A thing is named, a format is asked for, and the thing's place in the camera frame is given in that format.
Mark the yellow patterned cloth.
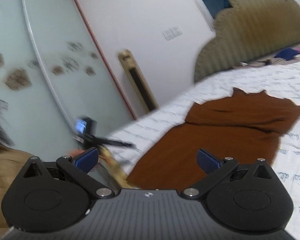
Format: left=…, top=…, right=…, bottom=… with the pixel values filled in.
left=99, top=147, right=138, bottom=188

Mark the white script-printed quilt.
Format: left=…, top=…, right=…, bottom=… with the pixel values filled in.
left=104, top=60, right=300, bottom=240

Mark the dark blue cloth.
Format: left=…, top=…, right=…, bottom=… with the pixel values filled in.
left=275, top=48, right=300, bottom=61

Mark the gold tower air conditioner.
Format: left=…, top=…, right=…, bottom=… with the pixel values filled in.
left=118, top=49, right=158, bottom=113

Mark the person's tan jacket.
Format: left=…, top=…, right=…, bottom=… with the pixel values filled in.
left=0, top=140, right=40, bottom=240

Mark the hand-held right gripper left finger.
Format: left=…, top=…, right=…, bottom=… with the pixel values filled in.
left=22, top=147, right=113, bottom=199

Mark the brown knit sweater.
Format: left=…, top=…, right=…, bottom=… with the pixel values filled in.
left=126, top=87, right=300, bottom=189

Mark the frosted glass wardrobe door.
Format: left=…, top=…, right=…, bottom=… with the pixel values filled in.
left=0, top=0, right=138, bottom=155

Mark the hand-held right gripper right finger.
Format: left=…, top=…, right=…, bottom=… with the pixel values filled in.
left=182, top=148, right=275, bottom=198

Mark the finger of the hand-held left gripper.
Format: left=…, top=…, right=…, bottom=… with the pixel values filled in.
left=94, top=136, right=137, bottom=149

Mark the olive padded bed headboard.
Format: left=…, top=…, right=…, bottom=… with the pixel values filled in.
left=194, top=0, right=300, bottom=83

